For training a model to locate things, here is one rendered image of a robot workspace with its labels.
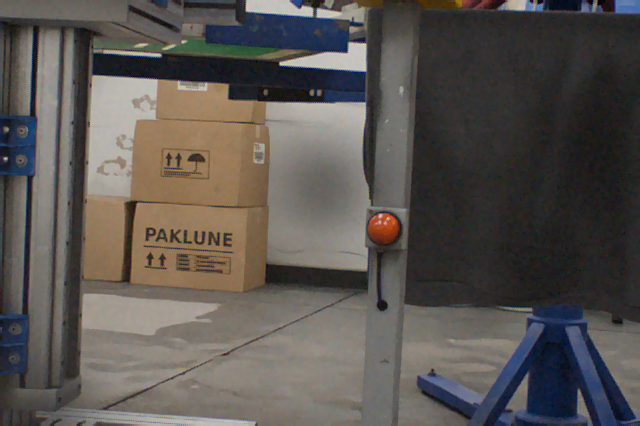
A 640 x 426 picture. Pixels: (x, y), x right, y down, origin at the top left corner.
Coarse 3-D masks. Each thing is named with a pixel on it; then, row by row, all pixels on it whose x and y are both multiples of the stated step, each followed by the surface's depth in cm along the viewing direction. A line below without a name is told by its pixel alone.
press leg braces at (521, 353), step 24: (528, 336) 303; (576, 336) 301; (528, 360) 299; (576, 360) 296; (600, 360) 322; (504, 384) 294; (600, 384) 292; (480, 408) 292; (504, 408) 294; (600, 408) 287; (624, 408) 333
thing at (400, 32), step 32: (352, 0) 153; (384, 0) 152; (416, 0) 150; (448, 0) 149; (384, 32) 152; (416, 32) 153; (384, 64) 152; (416, 64) 154; (384, 96) 152; (384, 128) 152; (384, 160) 153; (384, 192) 153; (384, 256) 153; (384, 288) 153; (384, 320) 153; (384, 352) 154; (384, 384) 154; (384, 416) 154
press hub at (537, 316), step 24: (552, 312) 304; (576, 312) 305; (552, 336) 303; (552, 360) 305; (528, 384) 311; (552, 384) 305; (576, 384) 307; (528, 408) 310; (552, 408) 305; (576, 408) 309
